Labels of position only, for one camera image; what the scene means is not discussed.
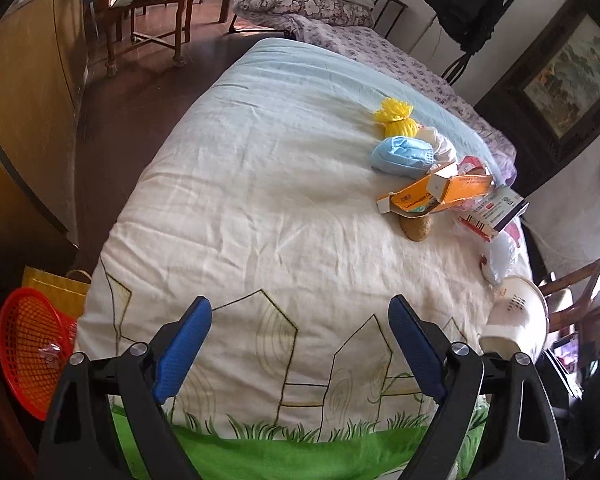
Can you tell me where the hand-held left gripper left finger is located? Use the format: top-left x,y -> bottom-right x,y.
37,296 -> 213,480

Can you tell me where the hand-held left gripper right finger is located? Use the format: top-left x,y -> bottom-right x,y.
387,294 -> 566,480

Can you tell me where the white plastic strainer scoop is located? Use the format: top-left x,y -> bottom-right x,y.
480,276 -> 548,361

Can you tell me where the white plastic bag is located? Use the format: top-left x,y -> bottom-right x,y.
478,234 -> 518,286

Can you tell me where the brown potato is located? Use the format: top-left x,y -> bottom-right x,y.
399,210 -> 435,242

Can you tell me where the red plastic basket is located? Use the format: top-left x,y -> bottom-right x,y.
0,287 -> 78,421

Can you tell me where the orange cardboard box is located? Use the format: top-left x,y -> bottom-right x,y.
377,161 -> 493,216

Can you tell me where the blue face mask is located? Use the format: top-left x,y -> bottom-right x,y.
370,136 -> 437,178

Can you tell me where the yellow paper bag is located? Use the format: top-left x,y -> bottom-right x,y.
21,266 -> 92,321

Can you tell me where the red white medicine box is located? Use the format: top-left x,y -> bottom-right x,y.
455,185 -> 529,243

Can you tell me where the wooden chair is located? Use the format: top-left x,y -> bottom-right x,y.
537,240 -> 600,341

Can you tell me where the white crumpled cloth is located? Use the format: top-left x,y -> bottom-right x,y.
417,126 -> 458,163

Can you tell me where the yellow knitted pompom item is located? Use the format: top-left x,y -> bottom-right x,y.
374,97 -> 420,138

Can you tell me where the black metal coat stand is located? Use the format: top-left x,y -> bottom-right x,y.
440,50 -> 473,83

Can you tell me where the wooden cabinet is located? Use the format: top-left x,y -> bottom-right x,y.
0,0 -> 88,248

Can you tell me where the purple floral bedsheet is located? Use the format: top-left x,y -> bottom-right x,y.
290,15 -> 518,186

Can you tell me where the dark framed painting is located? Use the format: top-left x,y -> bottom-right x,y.
475,0 -> 600,161

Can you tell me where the wooden armchair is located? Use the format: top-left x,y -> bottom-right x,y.
82,0 -> 201,78

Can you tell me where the black hanging coat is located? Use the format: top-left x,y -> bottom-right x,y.
410,0 -> 511,53

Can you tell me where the white cable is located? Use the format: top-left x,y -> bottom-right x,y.
522,220 -> 561,261

